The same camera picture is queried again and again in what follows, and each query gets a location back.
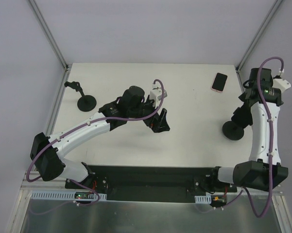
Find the right aluminium frame post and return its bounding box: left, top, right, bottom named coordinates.
left=236, top=0, right=285, bottom=74

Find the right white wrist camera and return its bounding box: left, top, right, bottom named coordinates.
left=273, top=69, right=292, bottom=93

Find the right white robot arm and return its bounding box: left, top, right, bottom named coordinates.
left=209, top=68, right=289, bottom=192

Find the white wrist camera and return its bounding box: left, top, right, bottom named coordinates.
left=149, top=83, right=163, bottom=108
left=273, top=69, right=292, bottom=93

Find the black round-base phone stand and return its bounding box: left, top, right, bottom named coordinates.
left=222, top=121, right=244, bottom=141

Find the purple cable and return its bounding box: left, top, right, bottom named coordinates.
left=241, top=57, right=286, bottom=218
left=26, top=79, right=165, bottom=183

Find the white cable duct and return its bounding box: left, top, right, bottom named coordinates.
left=194, top=194, right=212, bottom=204
left=31, top=191, right=98, bottom=201

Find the aluminium rail bar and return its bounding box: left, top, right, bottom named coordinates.
left=21, top=172, right=66, bottom=189

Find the left white cable duct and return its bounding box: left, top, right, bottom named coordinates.
left=31, top=191, right=98, bottom=201

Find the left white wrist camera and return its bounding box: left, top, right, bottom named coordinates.
left=149, top=83, right=163, bottom=108

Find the pink case smartphone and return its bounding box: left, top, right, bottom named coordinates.
left=211, top=73, right=228, bottom=93

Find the black gooseneck phone stand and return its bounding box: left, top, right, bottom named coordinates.
left=64, top=81, right=97, bottom=112

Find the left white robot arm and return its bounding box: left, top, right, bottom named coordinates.
left=30, top=84, right=170, bottom=189

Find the left aluminium frame post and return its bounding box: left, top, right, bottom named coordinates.
left=26, top=0, right=69, bottom=71

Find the right white cable duct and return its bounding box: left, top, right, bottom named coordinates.
left=194, top=194, right=212, bottom=204

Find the aluminium frame post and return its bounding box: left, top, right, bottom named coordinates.
left=26, top=0, right=69, bottom=71
left=236, top=0, right=285, bottom=74

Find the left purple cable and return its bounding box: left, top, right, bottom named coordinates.
left=26, top=79, right=165, bottom=183

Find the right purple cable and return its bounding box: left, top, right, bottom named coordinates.
left=241, top=57, right=286, bottom=218

